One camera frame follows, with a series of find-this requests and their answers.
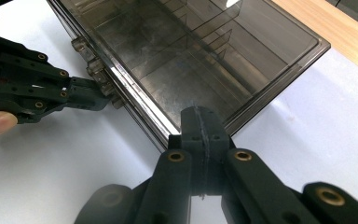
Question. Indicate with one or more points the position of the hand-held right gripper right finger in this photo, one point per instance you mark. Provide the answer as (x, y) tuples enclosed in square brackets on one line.
[(248, 186)]

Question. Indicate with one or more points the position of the white table sheet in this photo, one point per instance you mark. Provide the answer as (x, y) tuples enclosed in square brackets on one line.
[(59, 171)]

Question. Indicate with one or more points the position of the smoky transparent drawer box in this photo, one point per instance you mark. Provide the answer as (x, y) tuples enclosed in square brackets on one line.
[(214, 62)]

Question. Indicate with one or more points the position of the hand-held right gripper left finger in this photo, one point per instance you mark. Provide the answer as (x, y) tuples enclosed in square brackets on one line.
[(174, 186)]

